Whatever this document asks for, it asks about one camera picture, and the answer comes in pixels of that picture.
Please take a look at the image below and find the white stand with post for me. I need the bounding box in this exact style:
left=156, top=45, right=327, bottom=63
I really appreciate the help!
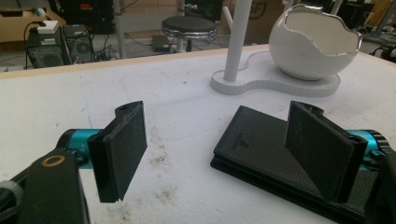
left=209, top=0, right=342, bottom=98

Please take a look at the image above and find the black round stool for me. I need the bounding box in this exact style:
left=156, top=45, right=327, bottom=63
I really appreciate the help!
left=161, top=15, right=219, bottom=53

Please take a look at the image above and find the white foam mat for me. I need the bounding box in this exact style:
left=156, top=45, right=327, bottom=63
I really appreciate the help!
left=0, top=46, right=396, bottom=224

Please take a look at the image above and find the white eggshell-shaped bowl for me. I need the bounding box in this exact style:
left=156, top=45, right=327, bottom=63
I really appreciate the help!
left=268, top=3, right=363, bottom=82

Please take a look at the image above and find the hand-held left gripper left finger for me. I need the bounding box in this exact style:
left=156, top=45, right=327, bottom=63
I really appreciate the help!
left=87, top=100, right=149, bottom=203

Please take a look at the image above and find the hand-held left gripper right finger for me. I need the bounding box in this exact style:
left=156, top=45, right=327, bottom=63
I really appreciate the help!
left=284, top=100, right=369, bottom=204

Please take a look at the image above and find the printed cardboard box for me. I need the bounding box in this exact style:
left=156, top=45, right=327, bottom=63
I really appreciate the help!
left=217, top=0, right=276, bottom=35

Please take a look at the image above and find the black leather wallet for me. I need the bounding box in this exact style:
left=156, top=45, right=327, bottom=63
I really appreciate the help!
left=209, top=105, right=379, bottom=224

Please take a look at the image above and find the white metal table leg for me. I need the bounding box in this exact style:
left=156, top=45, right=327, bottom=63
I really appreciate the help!
left=112, top=0, right=128, bottom=60

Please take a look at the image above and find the white power adapter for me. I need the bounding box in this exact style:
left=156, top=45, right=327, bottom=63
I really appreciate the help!
left=36, top=20, right=60, bottom=35

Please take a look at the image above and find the black computer tower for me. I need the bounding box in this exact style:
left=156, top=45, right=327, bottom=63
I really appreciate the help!
left=25, top=26, right=71, bottom=69
left=62, top=24, right=96, bottom=64

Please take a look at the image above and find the tan cardboard box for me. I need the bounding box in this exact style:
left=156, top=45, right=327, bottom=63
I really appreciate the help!
left=0, top=7, right=67, bottom=43

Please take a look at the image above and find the small dark box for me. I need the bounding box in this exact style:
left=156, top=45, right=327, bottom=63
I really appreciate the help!
left=151, top=35, right=171, bottom=52

